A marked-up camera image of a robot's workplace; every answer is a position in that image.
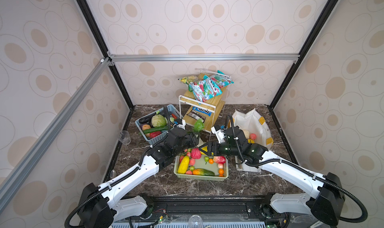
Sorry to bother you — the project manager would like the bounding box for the beige round melon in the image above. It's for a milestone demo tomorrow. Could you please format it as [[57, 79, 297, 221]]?
[[243, 130, 250, 139]]

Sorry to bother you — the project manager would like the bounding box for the green cucumber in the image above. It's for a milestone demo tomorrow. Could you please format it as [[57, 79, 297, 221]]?
[[143, 126, 168, 134]]

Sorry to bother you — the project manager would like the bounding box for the leafy green vegetable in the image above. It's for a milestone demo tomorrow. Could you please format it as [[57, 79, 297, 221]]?
[[193, 119, 205, 133]]

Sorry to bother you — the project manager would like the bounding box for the white grocery tote bag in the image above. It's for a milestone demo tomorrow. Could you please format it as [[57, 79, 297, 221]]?
[[230, 108, 274, 173]]

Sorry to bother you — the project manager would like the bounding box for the green plastic fruit basket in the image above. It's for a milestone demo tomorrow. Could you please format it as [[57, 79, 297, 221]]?
[[174, 142, 229, 182]]

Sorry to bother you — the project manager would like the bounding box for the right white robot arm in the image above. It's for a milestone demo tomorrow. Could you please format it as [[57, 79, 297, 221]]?
[[199, 116, 368, 226]]

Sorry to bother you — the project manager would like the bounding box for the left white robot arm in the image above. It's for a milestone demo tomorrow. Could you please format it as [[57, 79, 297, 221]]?
[[64, 119, 200, 228]]

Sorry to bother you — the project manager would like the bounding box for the yellow green snack bag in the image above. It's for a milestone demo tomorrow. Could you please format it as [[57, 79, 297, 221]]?
[[179, 75, 199, 85]]

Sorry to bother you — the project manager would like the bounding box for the teal pink snack bag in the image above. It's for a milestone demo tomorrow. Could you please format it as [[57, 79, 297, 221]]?
[[210, 70, 234, 88]]

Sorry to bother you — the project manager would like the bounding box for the small pink peach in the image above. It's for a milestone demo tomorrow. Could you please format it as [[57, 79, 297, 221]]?
[[250, 133, 257, 141]]

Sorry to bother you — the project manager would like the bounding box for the pink dragon fruit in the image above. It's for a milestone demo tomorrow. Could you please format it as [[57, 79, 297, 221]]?
[[191, 148, 202, 160]]

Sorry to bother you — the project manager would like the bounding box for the red pepper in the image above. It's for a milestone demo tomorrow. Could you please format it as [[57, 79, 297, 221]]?
[[150, 131, 162, 139]]

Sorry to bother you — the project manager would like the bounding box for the blue plastic vegetable basket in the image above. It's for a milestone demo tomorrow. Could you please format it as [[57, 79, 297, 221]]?
[[135, 104, 181, 145]]

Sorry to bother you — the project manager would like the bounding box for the green cabbage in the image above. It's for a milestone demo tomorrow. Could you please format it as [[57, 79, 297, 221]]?
[[151, 114, 168, 128]]

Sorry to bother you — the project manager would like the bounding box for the dark snack bar packet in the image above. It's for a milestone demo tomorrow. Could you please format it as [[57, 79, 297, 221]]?
[[187, 110, 206, 123]]

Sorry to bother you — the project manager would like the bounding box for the peach colored fruit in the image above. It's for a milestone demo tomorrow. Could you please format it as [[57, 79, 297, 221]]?
[[142, 124, 152, 131]]

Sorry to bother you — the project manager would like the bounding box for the dark eggplant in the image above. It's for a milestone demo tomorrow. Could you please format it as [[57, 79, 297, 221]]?
[[139, 117, 152, 125]]

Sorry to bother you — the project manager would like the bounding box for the green orange papaya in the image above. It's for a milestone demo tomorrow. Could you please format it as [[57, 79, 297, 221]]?
[[193, 169, 215, 177]]

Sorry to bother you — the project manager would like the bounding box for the blue snack packet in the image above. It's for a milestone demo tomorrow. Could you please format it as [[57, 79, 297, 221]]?
[[193, 106, 212, 117]]

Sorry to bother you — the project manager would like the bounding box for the clear plastic cup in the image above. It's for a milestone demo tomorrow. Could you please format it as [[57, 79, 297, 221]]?
[[118, 131, 132, 146]]

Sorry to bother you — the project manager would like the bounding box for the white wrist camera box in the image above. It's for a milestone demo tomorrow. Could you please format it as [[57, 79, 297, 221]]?
[[211, 126, 226, 144]]

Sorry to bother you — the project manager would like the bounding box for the white wire wooden shelf rack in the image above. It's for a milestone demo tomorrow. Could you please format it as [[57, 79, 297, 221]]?
[[178, 70, 230, 133]]

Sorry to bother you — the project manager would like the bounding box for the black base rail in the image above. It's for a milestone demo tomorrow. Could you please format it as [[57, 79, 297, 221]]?
[[78, 196, 337, 228]]

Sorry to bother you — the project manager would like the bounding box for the horizontal aluminium frame bar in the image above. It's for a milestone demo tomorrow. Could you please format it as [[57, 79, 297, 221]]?
[[101, 53, 300, 64]]

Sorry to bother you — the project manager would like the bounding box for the diagonal aluminium frame bar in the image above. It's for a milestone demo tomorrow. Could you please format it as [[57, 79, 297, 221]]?
[[1, 57, 111, 213]]

